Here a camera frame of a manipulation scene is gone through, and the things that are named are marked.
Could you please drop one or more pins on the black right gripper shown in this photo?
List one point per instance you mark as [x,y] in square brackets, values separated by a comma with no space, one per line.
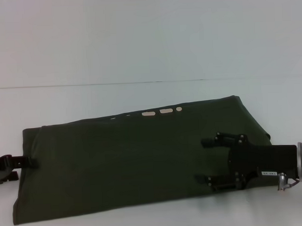
[266,161]

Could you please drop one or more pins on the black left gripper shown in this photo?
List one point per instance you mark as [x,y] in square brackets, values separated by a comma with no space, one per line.
[1,165]

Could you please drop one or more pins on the dark green shirt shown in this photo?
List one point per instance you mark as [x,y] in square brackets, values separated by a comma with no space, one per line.
[130,156]

